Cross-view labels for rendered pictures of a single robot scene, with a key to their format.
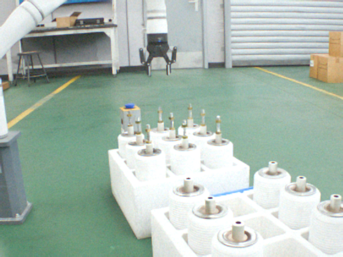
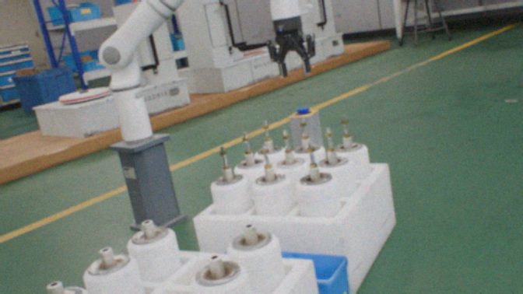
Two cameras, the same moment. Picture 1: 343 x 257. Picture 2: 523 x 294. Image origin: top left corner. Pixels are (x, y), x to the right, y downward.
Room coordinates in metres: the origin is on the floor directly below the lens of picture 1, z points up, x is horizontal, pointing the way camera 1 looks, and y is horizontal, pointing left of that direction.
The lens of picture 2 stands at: (0.34, -0.99, 0.66)
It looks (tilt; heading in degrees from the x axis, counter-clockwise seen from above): 14 degrees down; 49
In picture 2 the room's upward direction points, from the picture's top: 11 degrees counter-clockwise
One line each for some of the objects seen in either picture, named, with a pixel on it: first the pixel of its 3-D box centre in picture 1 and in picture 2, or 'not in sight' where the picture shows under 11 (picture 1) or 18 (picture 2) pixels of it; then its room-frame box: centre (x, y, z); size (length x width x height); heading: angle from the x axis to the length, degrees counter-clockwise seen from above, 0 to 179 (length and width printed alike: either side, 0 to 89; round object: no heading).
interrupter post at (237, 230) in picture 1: (237, 230); (56, 293); (0.60, -0.11, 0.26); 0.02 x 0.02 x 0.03
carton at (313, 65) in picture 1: (323, 66); not in sight; (4.69, -1.99, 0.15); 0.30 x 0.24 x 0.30; 92
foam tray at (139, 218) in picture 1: (173, 181); (300, 221); (1.27, 0.00, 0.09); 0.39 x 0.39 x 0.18; 20
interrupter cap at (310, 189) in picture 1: (300, 189); (218, 274); (0.79, -0.30, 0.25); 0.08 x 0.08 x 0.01
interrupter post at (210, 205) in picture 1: (210, 205); (107, 258); (0.71, -0.07, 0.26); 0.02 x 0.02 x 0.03
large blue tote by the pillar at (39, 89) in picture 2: not in sight; (46, 89); (2.49, 4.69, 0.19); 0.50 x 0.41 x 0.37; 98
